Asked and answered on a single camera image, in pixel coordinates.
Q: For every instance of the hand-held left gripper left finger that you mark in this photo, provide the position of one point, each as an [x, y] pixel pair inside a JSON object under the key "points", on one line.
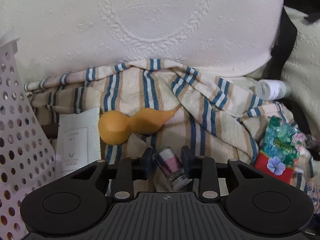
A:
{"points": [[148, 162]]}

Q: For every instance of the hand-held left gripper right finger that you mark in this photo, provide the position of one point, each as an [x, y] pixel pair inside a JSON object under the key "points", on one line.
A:
{"points": [[186, 160]]}

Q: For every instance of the small glass vial pink label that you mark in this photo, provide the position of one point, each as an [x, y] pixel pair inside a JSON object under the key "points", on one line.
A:
{"points": [[170, 165]]}

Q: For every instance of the white perforated plastic basket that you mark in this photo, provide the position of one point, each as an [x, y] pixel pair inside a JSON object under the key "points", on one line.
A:
{"points": [[25, 142]]}

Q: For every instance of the striped cloth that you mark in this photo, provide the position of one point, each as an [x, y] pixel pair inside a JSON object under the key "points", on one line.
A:
{"points": [[200, 130]]}

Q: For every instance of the orange gourd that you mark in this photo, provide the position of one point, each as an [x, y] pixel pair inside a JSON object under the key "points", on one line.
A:
{"points": [[112, 127]]}

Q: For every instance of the white paper packet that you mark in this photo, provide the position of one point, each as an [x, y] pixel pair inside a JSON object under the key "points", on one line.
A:
{"points": [[77, 140]]}

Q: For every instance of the green red floral packet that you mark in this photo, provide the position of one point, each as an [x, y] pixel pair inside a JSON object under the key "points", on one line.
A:
{"points": [[277, 142]]}

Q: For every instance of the white plastic bottle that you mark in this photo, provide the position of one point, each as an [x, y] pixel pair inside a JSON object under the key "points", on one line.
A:
{"points": [[270, 90]]}

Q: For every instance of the white embossed pillow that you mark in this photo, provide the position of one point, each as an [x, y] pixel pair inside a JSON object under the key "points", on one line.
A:
{"points": [[150, 30]]}

